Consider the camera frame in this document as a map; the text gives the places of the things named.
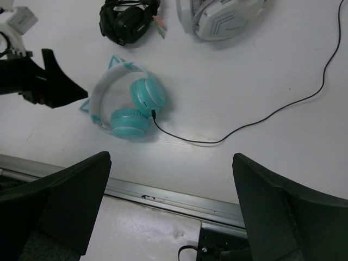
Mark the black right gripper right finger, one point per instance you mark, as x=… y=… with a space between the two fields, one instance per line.
x=285 y=220

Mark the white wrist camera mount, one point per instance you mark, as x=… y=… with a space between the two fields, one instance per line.
x=15 y=23

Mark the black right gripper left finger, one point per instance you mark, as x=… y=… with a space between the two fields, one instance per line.
x=52 y=218

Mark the black headphones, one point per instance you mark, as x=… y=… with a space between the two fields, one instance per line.
x=125 y=22

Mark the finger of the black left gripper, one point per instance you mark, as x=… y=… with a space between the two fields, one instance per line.
x=48 y=86

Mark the white gaming headset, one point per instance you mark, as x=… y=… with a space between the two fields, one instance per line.
x=217 y=20

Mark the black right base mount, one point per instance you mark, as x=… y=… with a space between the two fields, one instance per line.
x=216 y=245

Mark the aluminium table edge rail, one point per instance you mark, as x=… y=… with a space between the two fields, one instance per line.
x=202 y=208

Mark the teal cat-ear headphones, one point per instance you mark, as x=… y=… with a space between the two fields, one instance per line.
x=125 y=100

